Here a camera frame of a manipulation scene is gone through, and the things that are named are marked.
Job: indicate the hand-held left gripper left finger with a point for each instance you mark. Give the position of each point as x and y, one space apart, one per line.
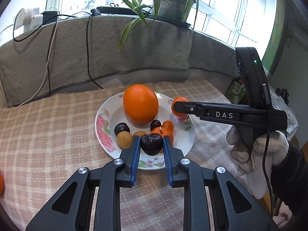
136 161

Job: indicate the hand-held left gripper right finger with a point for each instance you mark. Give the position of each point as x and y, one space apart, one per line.
168 164

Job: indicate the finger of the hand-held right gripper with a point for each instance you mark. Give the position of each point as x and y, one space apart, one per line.
190 108

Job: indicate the small mandarin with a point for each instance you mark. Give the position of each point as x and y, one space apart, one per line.
180 99

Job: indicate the dark purple plum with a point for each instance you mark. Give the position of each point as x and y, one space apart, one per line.
155 124
151 145
120 128

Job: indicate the brown longan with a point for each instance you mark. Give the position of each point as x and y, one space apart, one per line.
139 133
124 140

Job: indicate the small orange kumquat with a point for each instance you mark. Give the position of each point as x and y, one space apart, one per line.
167 125

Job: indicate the large mandarin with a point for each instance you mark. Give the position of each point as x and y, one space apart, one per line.
156 131

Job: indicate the white floral plate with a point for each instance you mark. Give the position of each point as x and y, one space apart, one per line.
113 110

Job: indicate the person's right forearm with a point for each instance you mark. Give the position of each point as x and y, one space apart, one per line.
288 173

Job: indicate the person's right hand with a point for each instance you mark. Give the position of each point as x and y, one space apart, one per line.
256 173

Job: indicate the green printed box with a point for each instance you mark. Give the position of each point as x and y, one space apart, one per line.
237 89

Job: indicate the small black object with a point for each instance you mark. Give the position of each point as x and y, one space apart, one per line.
284 93

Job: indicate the large oval orange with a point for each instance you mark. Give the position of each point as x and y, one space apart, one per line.
140 103

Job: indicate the grey blanket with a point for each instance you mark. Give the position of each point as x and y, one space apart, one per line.
144 53

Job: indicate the black pot saucer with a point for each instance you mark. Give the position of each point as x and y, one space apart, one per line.
185 25

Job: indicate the plaid tablecloth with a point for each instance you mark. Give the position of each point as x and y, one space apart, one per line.
48 137

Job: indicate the green spider plant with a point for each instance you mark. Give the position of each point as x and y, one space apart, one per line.
127 31

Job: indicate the dark plant pot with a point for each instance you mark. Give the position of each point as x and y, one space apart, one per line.
172 7

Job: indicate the pink cloth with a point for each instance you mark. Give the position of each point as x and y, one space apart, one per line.
286 221

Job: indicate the black flat box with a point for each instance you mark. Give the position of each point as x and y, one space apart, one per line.
115 10

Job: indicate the medium mandarin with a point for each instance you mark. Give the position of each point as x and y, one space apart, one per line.
1 182

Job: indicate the black power adapter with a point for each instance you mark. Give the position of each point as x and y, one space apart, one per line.
49 16

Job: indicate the white power strip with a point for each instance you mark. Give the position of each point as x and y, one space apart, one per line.
30 16

